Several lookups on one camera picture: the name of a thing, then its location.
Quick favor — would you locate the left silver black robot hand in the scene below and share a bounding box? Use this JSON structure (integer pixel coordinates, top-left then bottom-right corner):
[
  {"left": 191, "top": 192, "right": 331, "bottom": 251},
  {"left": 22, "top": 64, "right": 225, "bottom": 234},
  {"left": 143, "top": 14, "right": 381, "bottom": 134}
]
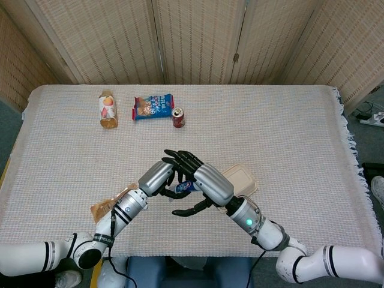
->
[{"left": 137, "top": 160, "right": 194, "bottom": 202}]

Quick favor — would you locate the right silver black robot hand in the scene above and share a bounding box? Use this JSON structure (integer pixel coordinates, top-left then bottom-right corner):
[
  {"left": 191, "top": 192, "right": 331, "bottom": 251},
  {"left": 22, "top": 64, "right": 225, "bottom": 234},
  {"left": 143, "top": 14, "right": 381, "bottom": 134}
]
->
[{"left": 161, "top": 149, "right": 235, "bottom": 217}]

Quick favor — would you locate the small blue white bottle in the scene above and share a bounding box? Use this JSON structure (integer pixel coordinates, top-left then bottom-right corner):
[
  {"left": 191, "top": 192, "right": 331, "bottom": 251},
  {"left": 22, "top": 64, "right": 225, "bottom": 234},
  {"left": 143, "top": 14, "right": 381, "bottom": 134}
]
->
[{"left": 173, "top": 181, "right": 200, "bottom": 194}]

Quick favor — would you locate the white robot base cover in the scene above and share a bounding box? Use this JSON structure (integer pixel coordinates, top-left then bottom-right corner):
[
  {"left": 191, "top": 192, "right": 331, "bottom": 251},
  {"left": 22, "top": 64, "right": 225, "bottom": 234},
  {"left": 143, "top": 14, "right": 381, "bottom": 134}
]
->
[{"left": 97, "top": 257, "right": 128, "bottom": 288}]

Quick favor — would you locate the beige food container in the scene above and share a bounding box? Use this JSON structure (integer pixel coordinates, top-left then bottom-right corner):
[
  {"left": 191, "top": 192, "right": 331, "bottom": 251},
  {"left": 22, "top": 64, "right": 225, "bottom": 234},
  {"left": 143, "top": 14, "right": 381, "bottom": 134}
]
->
[{"left": 221, "top": 163, "right": 259, "bottom": 199}]

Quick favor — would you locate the white woven tablecloth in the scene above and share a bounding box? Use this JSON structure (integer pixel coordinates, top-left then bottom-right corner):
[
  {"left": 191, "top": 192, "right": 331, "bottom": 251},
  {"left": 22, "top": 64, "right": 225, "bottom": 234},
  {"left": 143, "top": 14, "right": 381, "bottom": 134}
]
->
[{"left": 0, "top": 83, "right": 365, "bottom": 259}]

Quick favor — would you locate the red drink can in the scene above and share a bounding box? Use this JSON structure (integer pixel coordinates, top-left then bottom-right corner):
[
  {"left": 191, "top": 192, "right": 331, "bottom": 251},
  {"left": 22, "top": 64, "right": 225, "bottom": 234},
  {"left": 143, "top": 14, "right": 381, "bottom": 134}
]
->
[{"left": 172, "top": 107, "right": 185, "bottom": 129}]

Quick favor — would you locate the amber spout pouch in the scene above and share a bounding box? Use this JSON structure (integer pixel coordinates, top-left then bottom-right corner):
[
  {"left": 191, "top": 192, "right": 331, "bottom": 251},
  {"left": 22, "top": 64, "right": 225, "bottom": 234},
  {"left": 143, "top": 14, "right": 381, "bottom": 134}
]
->
[{"left": 90, "top": 182, "right": 139, "bottom": 224}]

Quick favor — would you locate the blue snack bag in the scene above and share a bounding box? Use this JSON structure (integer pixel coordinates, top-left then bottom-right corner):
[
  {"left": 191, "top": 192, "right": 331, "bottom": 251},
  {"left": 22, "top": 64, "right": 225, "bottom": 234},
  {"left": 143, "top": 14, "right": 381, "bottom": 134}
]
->
[{"left": 131, "top": 93, "right": 176, "bottom": 122}]

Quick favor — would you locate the orange juice bottle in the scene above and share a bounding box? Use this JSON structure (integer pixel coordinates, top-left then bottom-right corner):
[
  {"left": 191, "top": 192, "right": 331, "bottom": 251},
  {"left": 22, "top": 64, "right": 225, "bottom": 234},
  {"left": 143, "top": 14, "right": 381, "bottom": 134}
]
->
[{"left": 98, "top": 90, "right": 119, "bottom": 130}]

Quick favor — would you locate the blue chair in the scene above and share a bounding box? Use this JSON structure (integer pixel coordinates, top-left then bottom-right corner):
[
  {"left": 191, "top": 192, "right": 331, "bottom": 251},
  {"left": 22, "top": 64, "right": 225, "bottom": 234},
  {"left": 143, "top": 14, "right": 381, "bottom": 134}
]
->
[{"left": 125, "top": 256, "right": 254, "bottom": 288}]

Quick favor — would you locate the white shoe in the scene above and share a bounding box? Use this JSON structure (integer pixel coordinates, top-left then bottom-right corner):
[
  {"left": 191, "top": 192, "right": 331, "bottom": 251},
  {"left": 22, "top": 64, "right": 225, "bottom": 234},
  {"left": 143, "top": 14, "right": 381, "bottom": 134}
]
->
[
  {"left": 371, "top": 176, "right": 384, "bottom": 209},
  {"left": 55, "top": 269, "right": 82, "bottom": 288}
]

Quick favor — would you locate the woven folding screen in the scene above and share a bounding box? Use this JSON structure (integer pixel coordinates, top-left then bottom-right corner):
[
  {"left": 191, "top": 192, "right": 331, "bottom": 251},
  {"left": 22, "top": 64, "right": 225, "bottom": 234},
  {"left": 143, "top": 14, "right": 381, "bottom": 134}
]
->
[{"left": 0, "top": 0, "right": 384, "bottom": 116}]

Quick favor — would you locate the black box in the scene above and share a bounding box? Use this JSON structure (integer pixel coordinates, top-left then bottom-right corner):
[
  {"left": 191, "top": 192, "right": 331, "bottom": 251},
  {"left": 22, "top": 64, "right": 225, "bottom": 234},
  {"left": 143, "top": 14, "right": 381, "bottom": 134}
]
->
[{"left": 361, "top": 162, "right": 384, "bottom": 181}]

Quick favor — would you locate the white power strip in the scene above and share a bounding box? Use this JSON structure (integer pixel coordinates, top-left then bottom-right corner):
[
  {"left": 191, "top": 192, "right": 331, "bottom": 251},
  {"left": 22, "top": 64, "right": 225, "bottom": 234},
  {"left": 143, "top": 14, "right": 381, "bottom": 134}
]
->
[{"left": 359, "top": 112, "right": 384, "bottom": 127}]

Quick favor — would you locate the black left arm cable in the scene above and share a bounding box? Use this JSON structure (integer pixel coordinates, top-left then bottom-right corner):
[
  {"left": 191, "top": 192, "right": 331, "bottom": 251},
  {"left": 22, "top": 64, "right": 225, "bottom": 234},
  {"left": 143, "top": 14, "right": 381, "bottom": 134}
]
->
[{"left": 107, "top": 208, "right": 136, "bottom": 288}]

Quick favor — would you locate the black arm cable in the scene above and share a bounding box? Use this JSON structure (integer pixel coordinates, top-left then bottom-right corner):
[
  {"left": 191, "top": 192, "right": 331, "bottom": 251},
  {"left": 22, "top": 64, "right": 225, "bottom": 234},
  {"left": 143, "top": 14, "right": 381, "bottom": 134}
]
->
[
  {"left": 247, "top": 236, "right": 268, "bottom": 288},
  {"left": 107, "top": 208, "right": 136, "bottom": 288}
]

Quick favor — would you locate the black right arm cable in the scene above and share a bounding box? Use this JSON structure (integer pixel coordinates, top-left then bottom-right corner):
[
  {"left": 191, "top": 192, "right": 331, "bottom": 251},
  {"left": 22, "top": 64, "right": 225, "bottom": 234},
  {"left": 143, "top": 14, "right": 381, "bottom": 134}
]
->
[{"left": 247, "top": 236, "right": 268, "bottom": 288}]

